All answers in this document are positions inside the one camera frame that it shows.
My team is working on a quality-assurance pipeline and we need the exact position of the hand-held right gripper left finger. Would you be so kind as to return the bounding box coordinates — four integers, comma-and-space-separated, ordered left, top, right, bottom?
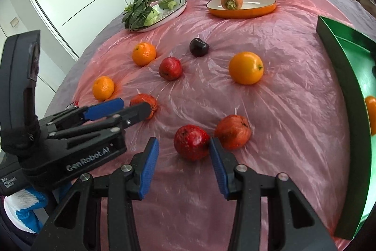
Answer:
31, 137, 160, 251

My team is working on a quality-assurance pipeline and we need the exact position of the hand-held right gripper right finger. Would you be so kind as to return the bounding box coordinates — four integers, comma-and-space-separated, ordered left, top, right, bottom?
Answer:
208, 137, 338, 251

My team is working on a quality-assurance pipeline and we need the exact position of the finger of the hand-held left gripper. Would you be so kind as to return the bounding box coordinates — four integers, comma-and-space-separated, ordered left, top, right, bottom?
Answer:
38, 97, 124, 134
47, 102, 153, 149

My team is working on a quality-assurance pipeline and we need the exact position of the wrinkled orange-red fruit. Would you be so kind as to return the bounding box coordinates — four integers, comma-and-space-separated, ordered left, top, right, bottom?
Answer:
214, 115, 251, 151
129, 94, 159, 120

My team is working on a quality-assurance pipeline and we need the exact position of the tangerine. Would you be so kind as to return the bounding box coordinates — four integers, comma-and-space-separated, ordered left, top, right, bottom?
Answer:
92, 76, 115, 101
132, 42, 157, 67

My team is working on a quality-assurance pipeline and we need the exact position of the red apple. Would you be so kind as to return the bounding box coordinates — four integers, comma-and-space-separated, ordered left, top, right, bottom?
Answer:
159, 56, 183, 81
173, 125, 211, 162

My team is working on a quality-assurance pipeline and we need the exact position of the large orange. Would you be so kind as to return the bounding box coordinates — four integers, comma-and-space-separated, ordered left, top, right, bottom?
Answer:
228, 52, 264, 85

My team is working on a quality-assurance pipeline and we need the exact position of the green tray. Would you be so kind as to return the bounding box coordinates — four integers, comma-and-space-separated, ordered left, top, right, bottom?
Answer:
316, 15, 376, 241

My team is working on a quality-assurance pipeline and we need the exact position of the blue white clothing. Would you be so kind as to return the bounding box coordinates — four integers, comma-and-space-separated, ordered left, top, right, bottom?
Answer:
0, 186, 49, 240

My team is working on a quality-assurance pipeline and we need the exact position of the pink plastic sheet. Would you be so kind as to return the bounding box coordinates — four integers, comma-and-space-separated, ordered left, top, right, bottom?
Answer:
44, 0, 366, 251

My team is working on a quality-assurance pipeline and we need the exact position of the dark plum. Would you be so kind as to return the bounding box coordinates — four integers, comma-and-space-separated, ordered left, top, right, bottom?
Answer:
189, 37, 210, 58

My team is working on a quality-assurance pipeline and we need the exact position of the leafy bok choy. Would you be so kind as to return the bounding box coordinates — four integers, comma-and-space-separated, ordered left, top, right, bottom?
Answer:
123, 0, 161, 31

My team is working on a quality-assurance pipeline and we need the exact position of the white round plate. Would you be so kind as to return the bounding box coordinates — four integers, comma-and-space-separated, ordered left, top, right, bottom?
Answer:
129, 0, 188, 33

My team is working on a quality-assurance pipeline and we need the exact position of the small pale bok choy piece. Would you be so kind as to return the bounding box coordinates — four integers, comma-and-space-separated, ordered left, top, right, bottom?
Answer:
159, 0, 180, 11

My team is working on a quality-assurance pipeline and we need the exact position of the orange oval dish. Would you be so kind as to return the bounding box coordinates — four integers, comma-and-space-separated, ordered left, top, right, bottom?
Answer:
206, 0, 277, 19

